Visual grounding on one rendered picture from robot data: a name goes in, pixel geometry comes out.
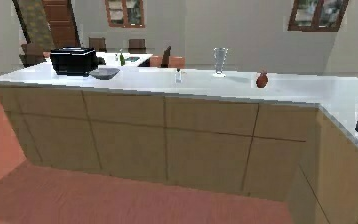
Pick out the dark brown armchair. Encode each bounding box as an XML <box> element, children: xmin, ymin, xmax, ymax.
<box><xmin>19</xmin><ymin>42</ymin><xmax>48</xmax><ymax>68</ymax></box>

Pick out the brown wooden door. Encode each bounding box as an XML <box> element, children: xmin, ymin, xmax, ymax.
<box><xmin>41</xmin><ymin>0</ymin><xmax>82</xmax><ymax>49</ymax></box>

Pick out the wooden kitchen counter white top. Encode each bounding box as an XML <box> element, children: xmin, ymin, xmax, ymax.
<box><xmin>0</xmin><ymin>61</ymin><xmax>358</xmax><ymax>224</ymax></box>

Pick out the dark brown dining chair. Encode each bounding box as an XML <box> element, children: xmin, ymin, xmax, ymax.
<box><xmin>160</xmin><ymin>45</ymin><xmax>172</xmax><ymax>69</ymax></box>
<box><xmin>88</xmin><ymin>36</ymin><xmax>108</xmax><ymax>53</ymax></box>
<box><xmin>127</xmin><ymin>38</ymin><xmax>147</xmax><ymax>55</ymax></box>

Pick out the clear glass vase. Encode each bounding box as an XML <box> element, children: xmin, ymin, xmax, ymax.
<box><xmin>212</xmin><ymin>47</ymin><xmax>229</xmax><ymax>78</ymax></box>

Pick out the orange brown cushioned seat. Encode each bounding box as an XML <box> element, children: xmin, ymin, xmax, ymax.
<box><xmin>149</xmin><ymin>55</ymin><xmax>187</xmax><ymax>70</ymax></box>

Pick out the brown framed window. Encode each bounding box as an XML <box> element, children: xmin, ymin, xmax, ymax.
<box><xmin>287</xmin><ymin>0</ymin><xmax>350</xmax><ymax>33</ymax></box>
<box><xmin>104</xmin><ymin>0</ymin><xmax>146</xmax><ymax>29</ymax></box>

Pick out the grey shallow bowl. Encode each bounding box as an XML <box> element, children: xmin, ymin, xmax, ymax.
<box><xmin>88</xmin><ymin>67</ymin><xmax>121</xmax><ymax>81</ymax></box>

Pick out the red brown round pot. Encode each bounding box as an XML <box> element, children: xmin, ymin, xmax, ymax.
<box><xmin>255</xmin><ymin>70</ymin><xmax>269</xmax><ymax>89</ymax></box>

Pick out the black toaster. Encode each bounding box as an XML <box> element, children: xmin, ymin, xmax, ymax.
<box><xmin>49</xmin><ymin>46</ymin><xmax>99</xmax><ymax>77</ymax></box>

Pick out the white dining table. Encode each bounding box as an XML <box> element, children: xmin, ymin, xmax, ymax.
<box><xmin>95</xmin><ymin>51</ymin><xmax>154</xmax><ymax>68</ymax></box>

